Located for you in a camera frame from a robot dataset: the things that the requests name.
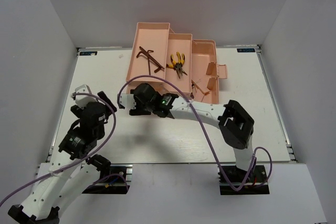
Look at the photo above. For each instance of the long hex key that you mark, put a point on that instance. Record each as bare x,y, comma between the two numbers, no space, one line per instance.
158,65
144,52

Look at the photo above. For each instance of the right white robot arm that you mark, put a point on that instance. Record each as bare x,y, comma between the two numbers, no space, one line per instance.
233,121

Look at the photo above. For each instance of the yellow side cutter pliers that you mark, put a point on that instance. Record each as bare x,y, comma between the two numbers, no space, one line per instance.
173,65

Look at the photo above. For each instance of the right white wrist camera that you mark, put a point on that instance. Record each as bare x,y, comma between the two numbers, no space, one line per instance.
126,101

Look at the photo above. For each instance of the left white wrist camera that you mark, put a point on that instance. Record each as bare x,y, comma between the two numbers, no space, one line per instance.
81,97

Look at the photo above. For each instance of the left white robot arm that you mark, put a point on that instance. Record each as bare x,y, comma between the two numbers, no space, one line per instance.
76,162

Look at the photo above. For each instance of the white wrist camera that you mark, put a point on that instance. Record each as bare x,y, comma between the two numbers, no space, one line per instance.
81,97
126,101

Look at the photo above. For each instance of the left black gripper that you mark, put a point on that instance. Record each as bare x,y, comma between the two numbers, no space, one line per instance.
108,109

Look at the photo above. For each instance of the pink plastic tool box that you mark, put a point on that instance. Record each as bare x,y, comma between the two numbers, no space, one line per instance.
183,58

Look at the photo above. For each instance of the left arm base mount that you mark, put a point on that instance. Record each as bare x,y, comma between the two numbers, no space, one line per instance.
109,179

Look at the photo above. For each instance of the small dark hex key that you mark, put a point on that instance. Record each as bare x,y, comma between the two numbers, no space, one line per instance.
149,68

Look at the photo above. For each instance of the yellow needle nose pliers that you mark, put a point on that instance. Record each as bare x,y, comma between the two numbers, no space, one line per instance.
181,66

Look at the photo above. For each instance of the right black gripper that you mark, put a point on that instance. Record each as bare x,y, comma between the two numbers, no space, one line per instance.
138,112

